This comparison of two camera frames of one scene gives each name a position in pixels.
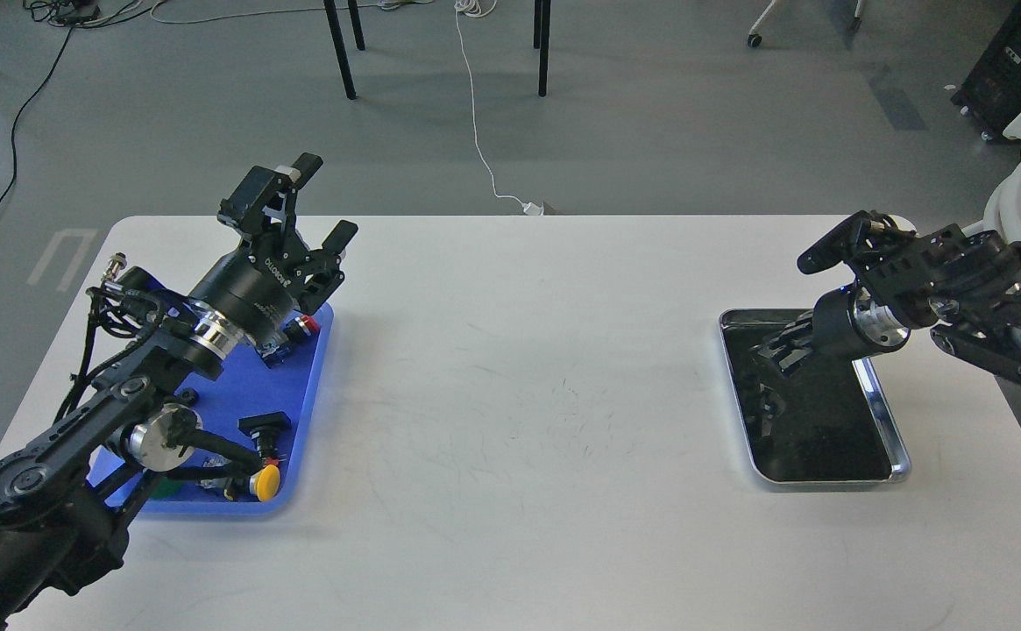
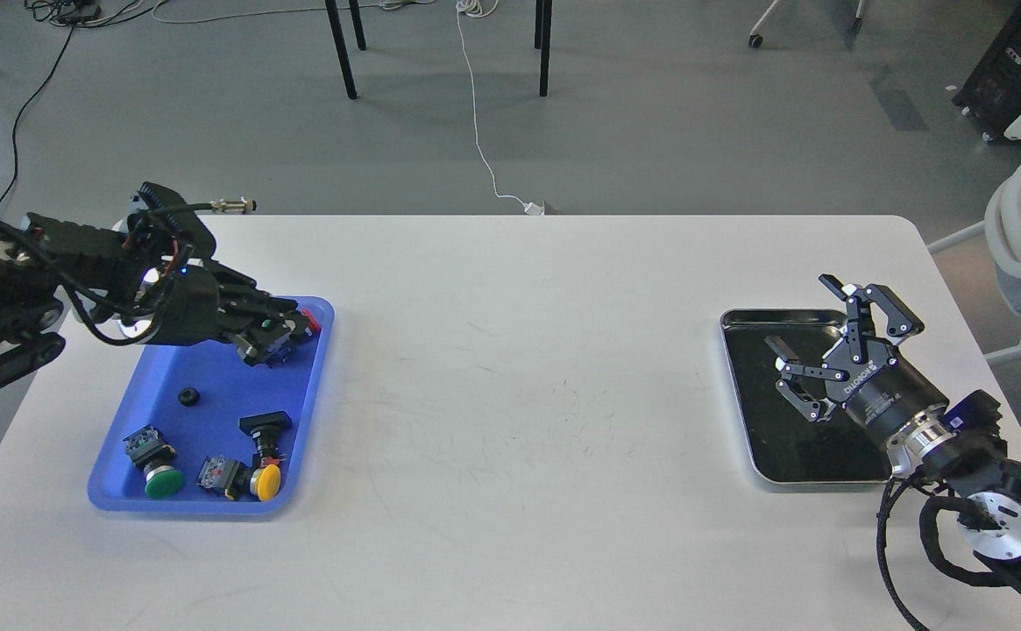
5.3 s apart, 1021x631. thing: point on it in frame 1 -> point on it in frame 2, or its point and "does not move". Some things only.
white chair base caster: x=755 y=38 does not move
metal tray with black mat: x=811 y=414 does not move
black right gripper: x=847 y=322 -> x=882 y=390
